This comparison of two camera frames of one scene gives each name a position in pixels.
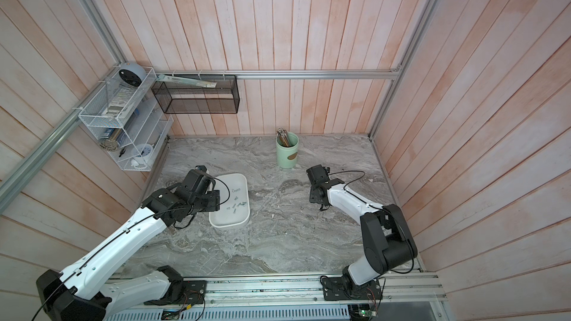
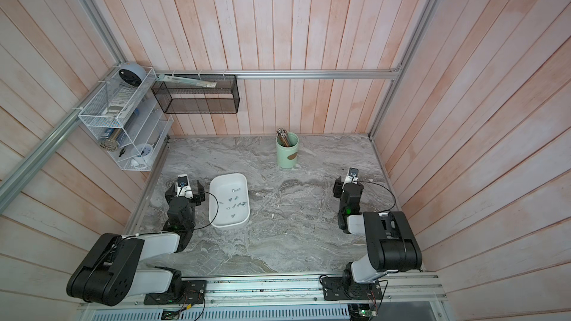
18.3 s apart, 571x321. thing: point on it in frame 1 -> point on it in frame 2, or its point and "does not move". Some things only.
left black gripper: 213,201 -> 199,197
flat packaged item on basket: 188,81 does not move
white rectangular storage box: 234,209 does not move
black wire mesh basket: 181,98 does not move
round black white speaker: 132,73 does not move
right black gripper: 312,197 -> 338,187
